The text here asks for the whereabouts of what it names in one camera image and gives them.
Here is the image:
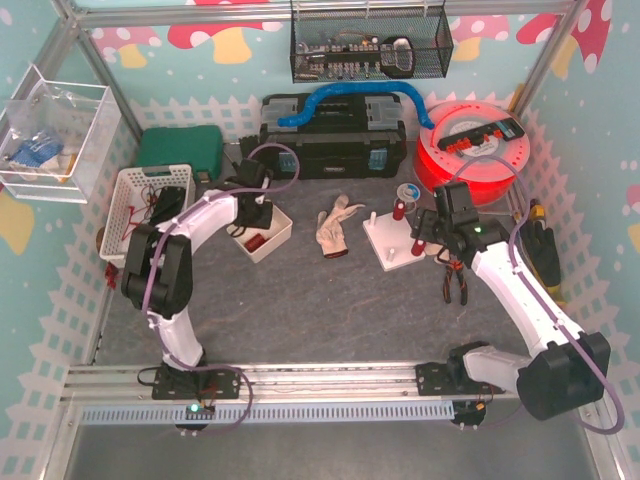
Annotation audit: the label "large red spring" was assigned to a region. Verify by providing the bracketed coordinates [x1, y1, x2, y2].
[244, 233, 267, 253]
[411, 239, 426, 257]
[392, 198, 406, 221]

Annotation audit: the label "white spring box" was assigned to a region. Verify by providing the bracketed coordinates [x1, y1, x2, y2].
[226, 202, 293, 264]

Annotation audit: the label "white peg base plate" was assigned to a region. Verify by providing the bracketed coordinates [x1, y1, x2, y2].
[363, 211, 426, 272]

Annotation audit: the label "orange black pliers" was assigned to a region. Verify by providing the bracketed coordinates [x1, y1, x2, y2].
[440, 257, 471, 307]

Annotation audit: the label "beige work glove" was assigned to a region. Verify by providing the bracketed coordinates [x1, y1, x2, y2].
[315, 194, 365, 259]
[424, 242, 455, 265]

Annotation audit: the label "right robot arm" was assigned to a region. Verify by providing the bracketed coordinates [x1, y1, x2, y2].
[411, 182, 611, 420]

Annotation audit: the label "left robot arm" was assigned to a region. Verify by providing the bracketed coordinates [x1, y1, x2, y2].
[121, 159, 272, 371]

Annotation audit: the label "black screwdriver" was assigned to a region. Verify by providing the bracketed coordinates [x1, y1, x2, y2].
[223, 150, 242, 175]

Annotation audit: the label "black ribbed block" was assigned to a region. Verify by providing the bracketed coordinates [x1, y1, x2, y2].
[239, 135, 266, 165]

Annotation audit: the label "black device in basket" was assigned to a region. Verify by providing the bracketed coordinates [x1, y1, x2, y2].
[149, 186, 186, 226]

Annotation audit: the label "green plastic case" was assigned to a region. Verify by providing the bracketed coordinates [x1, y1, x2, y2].
[134, 125, 224, 180]

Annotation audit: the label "red filament spool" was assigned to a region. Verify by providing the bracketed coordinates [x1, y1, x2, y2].
[413, 100, 530, 206]

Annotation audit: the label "black toolbox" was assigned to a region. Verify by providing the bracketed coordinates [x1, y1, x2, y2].
[258, 93, 407, 180]

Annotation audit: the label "white plastic basket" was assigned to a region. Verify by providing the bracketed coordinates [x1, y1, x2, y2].
[99, 164, 195, 269]

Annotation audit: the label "black terminal strip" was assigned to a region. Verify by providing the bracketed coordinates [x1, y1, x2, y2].
[437, 117, 525, 153]

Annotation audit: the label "blue white gloves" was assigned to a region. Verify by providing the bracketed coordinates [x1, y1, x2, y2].
[9, 135, 63, 169]

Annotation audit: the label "small solder wire spool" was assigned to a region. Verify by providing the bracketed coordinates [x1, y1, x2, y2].
[396, 182, 421, 214]

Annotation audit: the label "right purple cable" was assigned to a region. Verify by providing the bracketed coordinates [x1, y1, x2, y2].
[449, 154, 626, 437]

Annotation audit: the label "yellow handled screwdriver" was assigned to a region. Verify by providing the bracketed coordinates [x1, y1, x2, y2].
[513, 199, 546, 228]

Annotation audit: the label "blue corrugated hose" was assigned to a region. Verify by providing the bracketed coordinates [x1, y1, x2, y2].
[277, 80, 436, 131]

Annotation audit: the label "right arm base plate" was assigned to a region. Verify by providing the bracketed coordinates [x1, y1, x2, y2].
[414, 362, 504, 398]

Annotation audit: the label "grey slotted cable duct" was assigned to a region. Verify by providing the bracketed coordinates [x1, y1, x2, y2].
[82, 401, 455, 426]

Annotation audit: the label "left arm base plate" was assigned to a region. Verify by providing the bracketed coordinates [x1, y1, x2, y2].
[151, 365, 241, 401]

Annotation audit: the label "black wire mesh basket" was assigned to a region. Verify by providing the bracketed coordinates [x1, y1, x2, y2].
[290, 1, 454, 83]

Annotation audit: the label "clear acrylic wall box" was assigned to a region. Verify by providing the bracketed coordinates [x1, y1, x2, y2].
[1, 66, 121, 204]

